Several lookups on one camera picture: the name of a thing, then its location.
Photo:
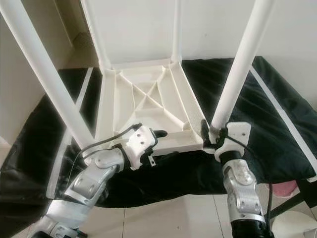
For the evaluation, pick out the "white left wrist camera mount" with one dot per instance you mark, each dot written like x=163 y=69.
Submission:
x=141 y=140

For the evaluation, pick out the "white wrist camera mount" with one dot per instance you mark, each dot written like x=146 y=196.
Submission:
x=238 y=130
x=141 y=140

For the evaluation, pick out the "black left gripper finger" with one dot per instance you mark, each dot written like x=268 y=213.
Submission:
x=159 y=133

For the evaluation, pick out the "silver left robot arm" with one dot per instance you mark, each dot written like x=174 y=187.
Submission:
x=89 y=183

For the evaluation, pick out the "black metal table frame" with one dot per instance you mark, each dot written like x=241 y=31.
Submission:
x=288 y=204

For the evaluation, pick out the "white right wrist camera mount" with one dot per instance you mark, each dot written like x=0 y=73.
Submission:
x=238 y=130

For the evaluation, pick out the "white standing fan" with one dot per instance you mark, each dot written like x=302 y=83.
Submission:
x=294 y=225

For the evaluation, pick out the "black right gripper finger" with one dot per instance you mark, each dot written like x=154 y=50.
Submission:
x=205 y=131

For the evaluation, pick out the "grey tape strip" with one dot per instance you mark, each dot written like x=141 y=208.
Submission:
x=59 y=158
x=285 y=119

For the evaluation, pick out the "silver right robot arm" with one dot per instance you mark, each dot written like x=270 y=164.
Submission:
x=242 y=188

